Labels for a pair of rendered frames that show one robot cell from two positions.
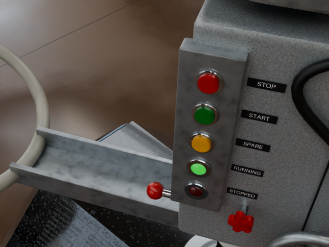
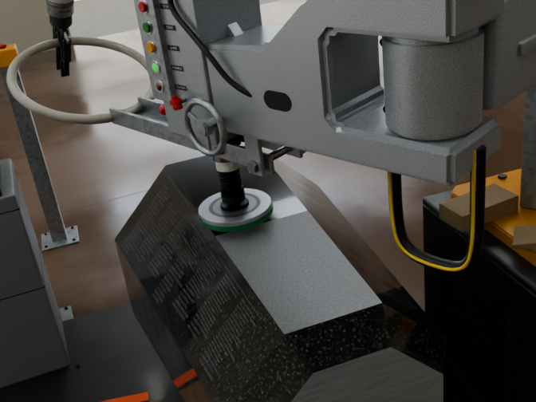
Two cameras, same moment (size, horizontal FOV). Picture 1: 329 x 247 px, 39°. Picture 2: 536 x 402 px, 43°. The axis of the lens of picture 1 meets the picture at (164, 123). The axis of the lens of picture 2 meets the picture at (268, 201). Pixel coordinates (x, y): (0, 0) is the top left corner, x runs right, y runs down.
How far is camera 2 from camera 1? 148 cm
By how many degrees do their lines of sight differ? 30
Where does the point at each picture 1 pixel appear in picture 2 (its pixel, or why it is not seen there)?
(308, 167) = (195, 58)
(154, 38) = not seen: hidden behind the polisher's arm
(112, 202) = (153, 128)
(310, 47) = not seen: outside the picture
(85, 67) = (323, 171)
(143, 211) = (167, 134)
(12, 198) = not seen: hidden behind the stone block
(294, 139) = (184, 39)
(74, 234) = (166, 199)
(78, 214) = (172, 185)
